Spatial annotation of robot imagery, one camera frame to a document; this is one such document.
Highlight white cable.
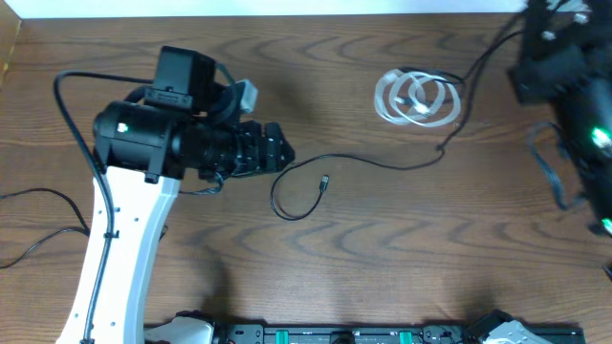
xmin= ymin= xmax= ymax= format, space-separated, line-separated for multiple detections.
xmin=373 ymin=68 xmax=463 ymax=129

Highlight black usb cable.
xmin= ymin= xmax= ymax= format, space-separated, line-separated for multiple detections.
xmin=0 ymin=187 xmax=92 ymax=269

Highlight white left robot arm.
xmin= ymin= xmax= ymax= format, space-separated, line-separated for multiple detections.
xmin=59 ymin=46 xmax=295 ymax=343

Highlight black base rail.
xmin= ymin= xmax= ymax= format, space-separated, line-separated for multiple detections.
xmin=142 ymin=309 xmax=587 ymax=344

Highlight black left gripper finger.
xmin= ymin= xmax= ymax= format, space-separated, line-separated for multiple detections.
xmin=264 ymin=122 xmax=295 ymax=172
xmin=243 ymin=121 xmax=277 ymax=174

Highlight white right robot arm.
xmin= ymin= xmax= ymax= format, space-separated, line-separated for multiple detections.
xmin=508 ymin=0 xmax=611 ymax=235

